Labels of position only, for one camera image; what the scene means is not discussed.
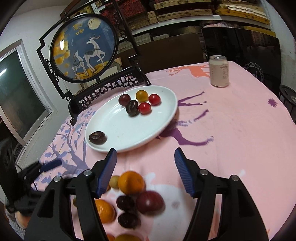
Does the large orange mandarin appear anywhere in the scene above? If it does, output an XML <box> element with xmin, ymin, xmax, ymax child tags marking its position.
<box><xmin>95</xmin><ymin>199</ymin><xmax>116</xmax><ymax>223</ymax></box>

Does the wrinkled dark water chestnut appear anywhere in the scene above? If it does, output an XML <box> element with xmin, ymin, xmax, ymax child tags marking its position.
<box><xmin>89</xmin><ymin>131</ymin><xmax>107</xmax><ymax>145</ymax></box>

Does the tan longan fruit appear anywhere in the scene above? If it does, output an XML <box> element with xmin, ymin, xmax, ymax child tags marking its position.
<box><xmin>109</xmin><ymin>175</ymin><xmax>119</xmax><ymax>189</ymax></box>
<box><xmin>73</xmin><ymin>198</ymin><xmax>77</xmax><ymax>207</ymax></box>

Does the dark purple plum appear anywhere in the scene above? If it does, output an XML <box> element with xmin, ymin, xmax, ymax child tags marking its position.
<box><xmin>117</xmin><ymin>212</ymin><xmax>141</xmax><ymax>229</ymax></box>
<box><xmin>116</xmin><ymin>195</ymin><xmax>135</xmax><ymax>211</ymax></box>

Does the yellow cherry tomato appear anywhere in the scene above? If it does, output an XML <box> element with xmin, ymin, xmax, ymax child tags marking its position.
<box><xmin>114</xmin><ymin>233</ymin><xmax>142</xmax><ymax>241</ymax></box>
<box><xmin>135</xmin><ymin>90</ymin><xmax>149</xmax><ymax>102</ymax></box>

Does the dark red plum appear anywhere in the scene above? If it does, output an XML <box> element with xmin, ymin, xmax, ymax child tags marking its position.
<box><xmin>135</xmin><ymin>191</ymin><xmax>165</xmax><ymax>215</ymax></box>
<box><xmin>118</xmin><ymin>94</ymin><xmax>131</xmax><ymax>106</ymax></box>

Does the dark brown water chestnut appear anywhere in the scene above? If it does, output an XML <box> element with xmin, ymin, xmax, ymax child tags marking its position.
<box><xmin>125</xmin><ymin>100</ymin><xmax>139</xmax><ymax>117</ymax></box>

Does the red cherry tomato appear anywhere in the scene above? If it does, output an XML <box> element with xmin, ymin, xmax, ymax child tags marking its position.
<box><xmin>149</xmin><ymin>94</ymin><xmax>161</xmax><ymax>106</ymax></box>
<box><xmin>138</xmin><ymin>102</ymin><xmax>152</xmax><ymax>115</ymax></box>

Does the left hand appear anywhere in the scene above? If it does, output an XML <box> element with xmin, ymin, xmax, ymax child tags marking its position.
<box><xmin>15</xmin><ymin>211</ymin><xmax>31</xmax><ymax>230</ymax></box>

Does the pink patterned tablecloth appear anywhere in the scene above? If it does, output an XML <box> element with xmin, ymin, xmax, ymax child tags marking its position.
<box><xmin>31</xmin><ymin>60</ymin><xmax>296</xmax><ymax>241</ymax></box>

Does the white oval plate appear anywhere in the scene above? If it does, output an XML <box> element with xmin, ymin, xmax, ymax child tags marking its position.
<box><xmin>85</xmin><ymin>85</ymin><xmax>178</xmax><ymax>153</ymax></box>

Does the round deer embroidery screen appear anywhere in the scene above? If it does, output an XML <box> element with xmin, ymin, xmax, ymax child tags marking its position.
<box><xmin>37</xmin><ymin>1</ymin><xmax>143</xmax><ymax>101</ymax></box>

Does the pink drink can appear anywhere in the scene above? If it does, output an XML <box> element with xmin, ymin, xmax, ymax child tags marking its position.
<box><xmin>209</xmin><ymin>55</ymin><xmax>229</xmax><ymax>87</ymax></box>

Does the window frame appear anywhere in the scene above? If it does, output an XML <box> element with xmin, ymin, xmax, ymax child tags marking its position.
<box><xmin>1</xmin><ymin>39</ymin><xmax>53</xmax><ymax>147</ymax></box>

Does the wall shelf with boxes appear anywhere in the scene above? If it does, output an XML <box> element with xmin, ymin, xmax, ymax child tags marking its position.
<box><xmin>92</xmin><ymin>0</ymin><xmax>277</xmax><ymax>45</ymax></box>

